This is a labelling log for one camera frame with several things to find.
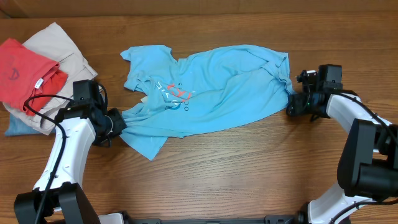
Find light blue printed t-shirt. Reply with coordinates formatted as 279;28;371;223
121;45;294;160

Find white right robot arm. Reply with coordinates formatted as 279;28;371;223
286;90;397;223

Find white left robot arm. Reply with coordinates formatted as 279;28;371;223
14;103;128;224

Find blue folded jeans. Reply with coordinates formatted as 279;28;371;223
5;114;55;136

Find red folded t-shirt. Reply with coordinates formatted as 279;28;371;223
1;39;68;116

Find beige folded trousers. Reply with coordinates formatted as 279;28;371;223
4;22;98;118

